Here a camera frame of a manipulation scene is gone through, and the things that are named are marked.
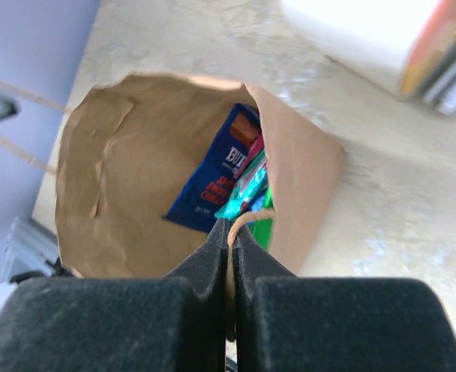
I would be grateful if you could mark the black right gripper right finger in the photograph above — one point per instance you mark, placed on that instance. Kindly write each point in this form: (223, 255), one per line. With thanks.
(290, 323)

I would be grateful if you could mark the blue snack bag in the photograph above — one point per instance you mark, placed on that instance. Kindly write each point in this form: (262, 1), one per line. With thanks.
(210, 185)

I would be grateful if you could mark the white cylindrical device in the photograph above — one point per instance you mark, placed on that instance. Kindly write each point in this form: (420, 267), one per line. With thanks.
(408, 48)

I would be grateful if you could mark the blue small snack packet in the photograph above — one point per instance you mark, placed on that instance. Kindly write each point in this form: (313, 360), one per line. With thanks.
(260, 201)

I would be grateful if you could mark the teal candy bag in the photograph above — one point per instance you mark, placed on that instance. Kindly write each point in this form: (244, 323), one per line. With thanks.
(251, 182)

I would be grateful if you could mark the brown paper bag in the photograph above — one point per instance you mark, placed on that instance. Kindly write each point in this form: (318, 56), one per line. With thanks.
(127, 151)

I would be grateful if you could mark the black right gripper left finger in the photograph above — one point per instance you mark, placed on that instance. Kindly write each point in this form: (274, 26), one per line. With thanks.
(174, 323)

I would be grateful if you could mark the aluminium table frame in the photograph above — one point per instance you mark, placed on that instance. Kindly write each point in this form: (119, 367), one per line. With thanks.
(30, 247)

